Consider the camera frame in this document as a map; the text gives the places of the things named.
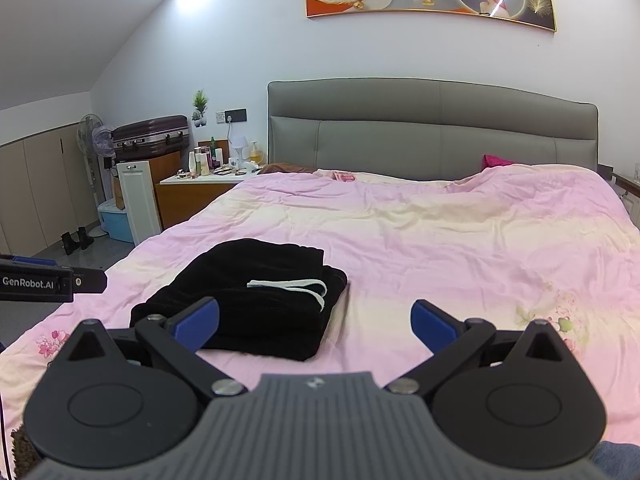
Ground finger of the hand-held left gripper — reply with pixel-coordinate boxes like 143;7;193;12
72;268;107;294

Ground beige wardrobe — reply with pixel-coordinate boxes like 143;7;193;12
0;122;101;259

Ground purple suitcase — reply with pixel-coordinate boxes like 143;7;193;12
111;115;190;163

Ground brown pillow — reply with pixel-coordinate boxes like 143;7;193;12
257;161;319;175

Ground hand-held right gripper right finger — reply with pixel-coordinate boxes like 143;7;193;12
384;299;572;397

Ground group of cosmetic bottles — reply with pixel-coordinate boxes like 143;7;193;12
175;136;264;181

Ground black pants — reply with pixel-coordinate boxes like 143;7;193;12
130;238;349;362

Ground brown rug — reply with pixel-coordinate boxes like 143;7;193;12
9;422;44;474

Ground blue storage box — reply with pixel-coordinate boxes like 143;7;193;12
97;198;135;244

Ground dark wooden nightstand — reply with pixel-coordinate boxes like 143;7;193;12
597;164;640;222

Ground person's leg in jeans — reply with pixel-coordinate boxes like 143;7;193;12
590;441;640;480

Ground small potted plant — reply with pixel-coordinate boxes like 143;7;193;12
191;89;209;128

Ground grey padded headboard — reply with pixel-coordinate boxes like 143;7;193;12
267;78;600;184

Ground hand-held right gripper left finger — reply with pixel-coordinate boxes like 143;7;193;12
66;296;249;399

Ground standing fan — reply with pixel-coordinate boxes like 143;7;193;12
76;114;119;239

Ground pink floral blanket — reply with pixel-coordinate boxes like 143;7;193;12
0;162;640;461

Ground white cabinet door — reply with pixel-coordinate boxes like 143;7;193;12
115;159;162;246

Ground wooden nightstand white top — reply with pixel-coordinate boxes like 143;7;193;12
155;140;262;234

